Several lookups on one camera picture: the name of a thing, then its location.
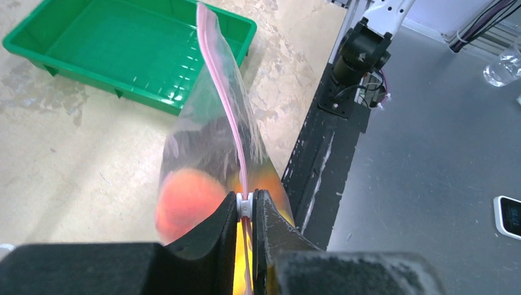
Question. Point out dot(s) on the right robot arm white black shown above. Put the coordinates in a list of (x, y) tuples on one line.
[(363, 47)]

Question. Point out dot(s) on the white smartphone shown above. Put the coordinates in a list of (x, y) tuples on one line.
[(507, 216)]

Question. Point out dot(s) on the clear glass cup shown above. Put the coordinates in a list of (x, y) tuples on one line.
[(505, 68)]

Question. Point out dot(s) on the green plastic tray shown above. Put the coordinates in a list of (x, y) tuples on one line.
[(146, 51)]

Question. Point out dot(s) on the clear pink zip top bag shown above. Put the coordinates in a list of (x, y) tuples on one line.
[(220, 136)]

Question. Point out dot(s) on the orange green toy mango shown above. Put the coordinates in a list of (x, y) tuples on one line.
[(267, 179)]

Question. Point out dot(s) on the toy peach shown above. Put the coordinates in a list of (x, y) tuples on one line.
[(187, 197)]

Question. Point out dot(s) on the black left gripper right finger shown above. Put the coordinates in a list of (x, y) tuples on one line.
[(285, 262)]

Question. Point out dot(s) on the yellow toy bell pepper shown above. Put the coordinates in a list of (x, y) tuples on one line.
[(242, 280)]

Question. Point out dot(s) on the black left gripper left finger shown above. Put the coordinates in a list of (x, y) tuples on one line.
[(200, 262)]

